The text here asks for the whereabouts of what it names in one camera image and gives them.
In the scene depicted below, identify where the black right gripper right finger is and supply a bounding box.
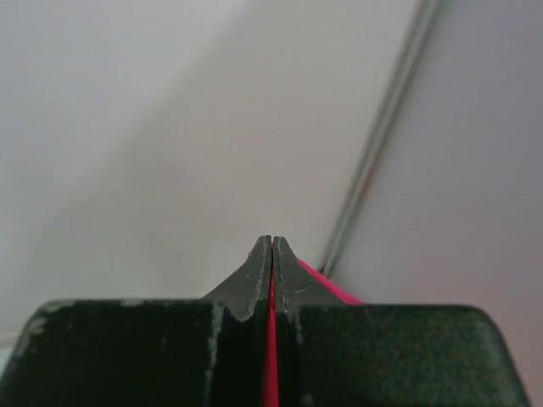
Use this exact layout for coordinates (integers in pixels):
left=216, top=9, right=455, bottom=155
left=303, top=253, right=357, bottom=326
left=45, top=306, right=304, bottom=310
left=272, top=237, right=529, bottom=406

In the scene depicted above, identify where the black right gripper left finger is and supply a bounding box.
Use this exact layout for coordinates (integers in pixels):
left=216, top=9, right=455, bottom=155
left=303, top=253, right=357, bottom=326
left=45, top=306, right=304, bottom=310
left=8, top=236, right=272, bottom=406

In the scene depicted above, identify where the magenta t shirt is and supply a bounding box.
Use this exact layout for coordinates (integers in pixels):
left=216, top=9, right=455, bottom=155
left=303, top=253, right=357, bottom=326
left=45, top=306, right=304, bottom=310
left=261, top=258, right=364, bottom=406

